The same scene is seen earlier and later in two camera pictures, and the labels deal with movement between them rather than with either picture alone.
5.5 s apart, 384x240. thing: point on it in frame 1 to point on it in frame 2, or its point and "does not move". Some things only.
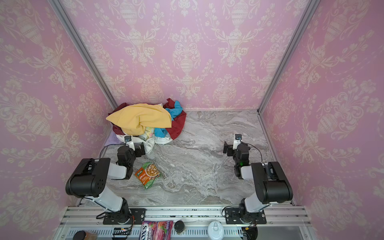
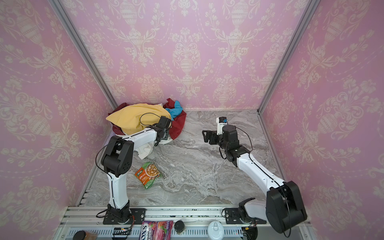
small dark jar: (179, 226) does not move
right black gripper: (228, 148) to (213, 137)
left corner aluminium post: (84, 54) does not move
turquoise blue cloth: (174, 111) does not move
